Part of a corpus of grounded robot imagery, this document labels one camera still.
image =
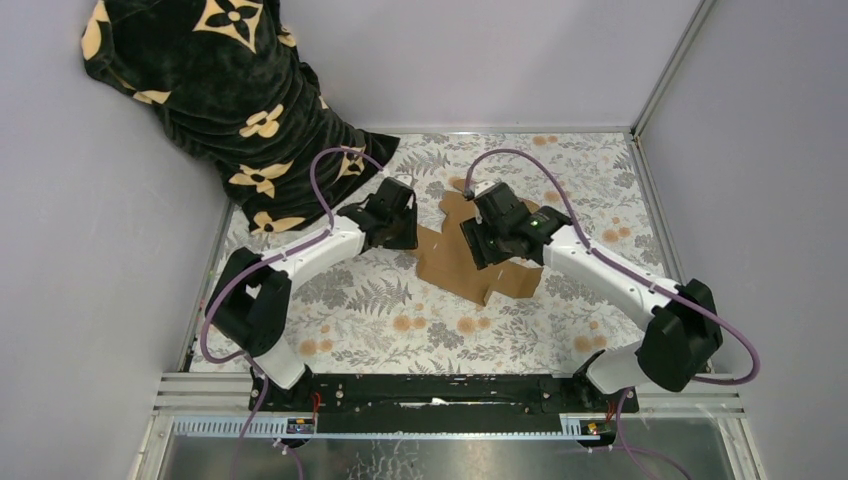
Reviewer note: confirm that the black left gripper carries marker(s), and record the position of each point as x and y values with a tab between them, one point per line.
409	240

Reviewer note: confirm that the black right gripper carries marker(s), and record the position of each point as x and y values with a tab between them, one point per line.
474	230

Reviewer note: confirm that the brown cardboard box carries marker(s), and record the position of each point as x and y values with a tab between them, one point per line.
444	259

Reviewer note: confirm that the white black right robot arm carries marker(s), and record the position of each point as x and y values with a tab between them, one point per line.
678	335

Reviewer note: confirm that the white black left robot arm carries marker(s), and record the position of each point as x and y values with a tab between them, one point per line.
250	303

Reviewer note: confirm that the floral patterned table mat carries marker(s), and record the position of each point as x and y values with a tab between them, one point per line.
372	314

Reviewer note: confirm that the black floral plush blanket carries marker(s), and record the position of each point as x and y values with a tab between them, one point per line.
226	82

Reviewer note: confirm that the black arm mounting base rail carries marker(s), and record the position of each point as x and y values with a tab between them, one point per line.
480	399

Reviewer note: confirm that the aluminium frame post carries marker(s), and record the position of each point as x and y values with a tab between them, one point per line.
697	21

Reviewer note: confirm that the white slotted cable duct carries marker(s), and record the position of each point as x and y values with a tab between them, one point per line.
301	428

